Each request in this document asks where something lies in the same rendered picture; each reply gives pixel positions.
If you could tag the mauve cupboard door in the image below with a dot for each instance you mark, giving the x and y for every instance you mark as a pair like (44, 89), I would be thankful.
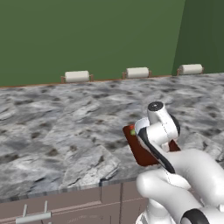
(132, 202)

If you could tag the mauve drawer front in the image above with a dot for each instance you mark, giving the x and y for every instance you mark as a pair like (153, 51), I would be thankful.
(58, 207)

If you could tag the red-brown tray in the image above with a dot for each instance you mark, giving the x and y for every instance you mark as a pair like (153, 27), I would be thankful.
(139, 151)

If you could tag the green and red vegetable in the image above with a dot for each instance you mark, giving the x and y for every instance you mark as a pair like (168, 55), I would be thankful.
(132, 131)

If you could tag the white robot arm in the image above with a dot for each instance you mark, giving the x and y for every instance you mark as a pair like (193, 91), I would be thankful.
(180, 172)

